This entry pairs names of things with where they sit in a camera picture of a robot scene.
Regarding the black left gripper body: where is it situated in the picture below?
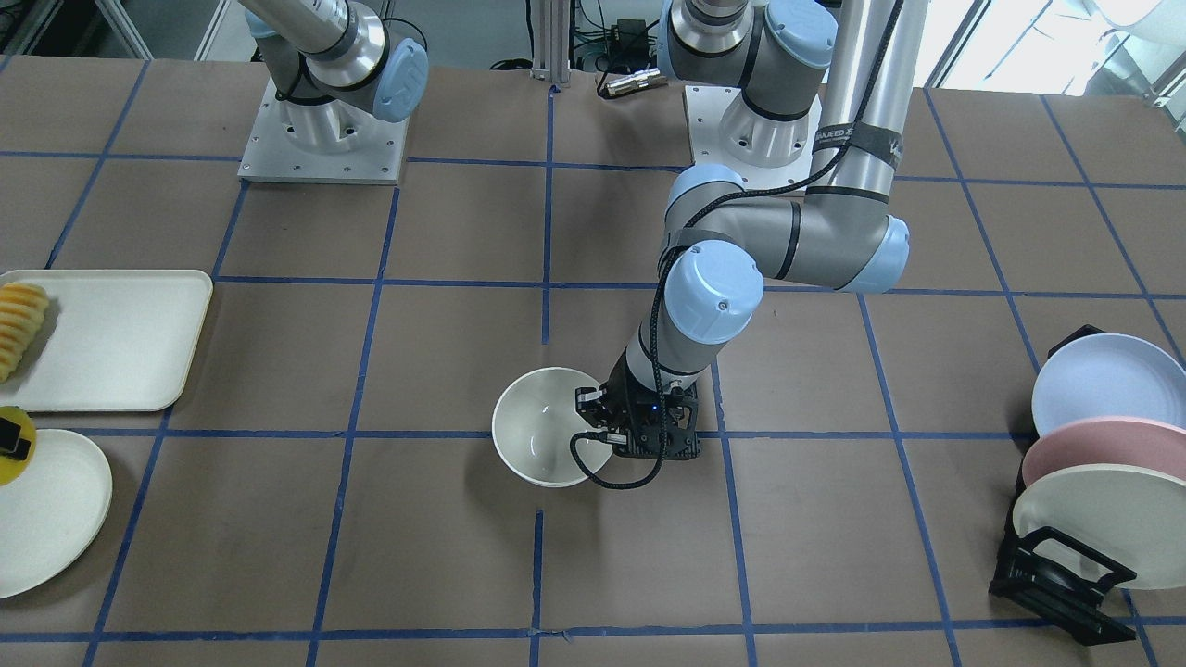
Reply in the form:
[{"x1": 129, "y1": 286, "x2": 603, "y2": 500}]
[{"x1": 607, "y1": 358, "x2": 702, "y2": 460}]

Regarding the yellow lemon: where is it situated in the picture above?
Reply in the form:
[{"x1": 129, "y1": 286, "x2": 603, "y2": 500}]
[{"x1": 1, "y1": 406, "x2": 37, "y2": 485}]

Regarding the white ceramic bowl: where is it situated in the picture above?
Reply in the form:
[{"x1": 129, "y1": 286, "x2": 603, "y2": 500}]
[{"x1": 491, "y1": 367, "x2": 594, "y2": 488}]

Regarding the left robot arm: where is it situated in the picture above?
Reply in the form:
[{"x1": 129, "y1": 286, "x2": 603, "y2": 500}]
[{"x1": 573, "y1": 1, "x2": 927, "y2": 460}]

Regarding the cream round plate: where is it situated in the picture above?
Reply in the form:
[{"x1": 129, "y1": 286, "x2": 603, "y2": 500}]
[{"x1": 1, "y1": 428, "x2": 113, "y2": 598}]

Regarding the sliced yellow bread loaf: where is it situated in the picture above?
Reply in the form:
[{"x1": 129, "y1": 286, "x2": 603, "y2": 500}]
[{"x1": 1, "y1": 282, "x2": 50, "y2": 383}]

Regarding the white rectangular tray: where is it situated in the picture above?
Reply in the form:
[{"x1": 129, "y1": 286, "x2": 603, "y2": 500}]
[{"x1": 1, "y1": 269, "x2": 213, "y2": 412}]

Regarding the silver metal cylinder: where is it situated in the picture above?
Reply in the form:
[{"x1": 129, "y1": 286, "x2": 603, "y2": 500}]
[{"x1": 598, "y1": 68, "x2": 669, "y2": 100}]

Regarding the light blue plate in rack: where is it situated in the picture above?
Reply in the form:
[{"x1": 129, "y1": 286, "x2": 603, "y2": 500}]
[{"x1": 1029, "y1": 334, "x2": 1185, "y2": 436}]

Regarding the pink plate in rack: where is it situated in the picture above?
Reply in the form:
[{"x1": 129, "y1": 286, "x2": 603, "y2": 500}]
[{"x1": 1021, "y1": 415, "x2": 1185, "y2": 485}]

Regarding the black plate rack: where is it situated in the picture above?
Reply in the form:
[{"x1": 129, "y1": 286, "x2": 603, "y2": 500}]
[{"x1": 988, "y1": 324, "x2": 1139, "y2": 647}]

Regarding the cream plate in rack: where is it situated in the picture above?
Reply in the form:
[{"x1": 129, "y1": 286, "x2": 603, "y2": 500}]
[{"x1": 1010, "y1": 464, "x2": 1185, "y2": 590}]

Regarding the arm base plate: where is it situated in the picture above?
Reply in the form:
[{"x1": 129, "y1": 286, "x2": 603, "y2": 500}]
[
  {"x1": 238, "y1": 81, "x2": 410, "y2": 186},
  {"x1": 686, "y1": 85, "x2": 822, "y2": 190}
]

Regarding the aluminium frame post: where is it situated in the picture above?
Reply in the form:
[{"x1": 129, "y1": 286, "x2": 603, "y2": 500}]
[{"x1": 528, "y1": 0, "x2": 572, "y2": 89}]

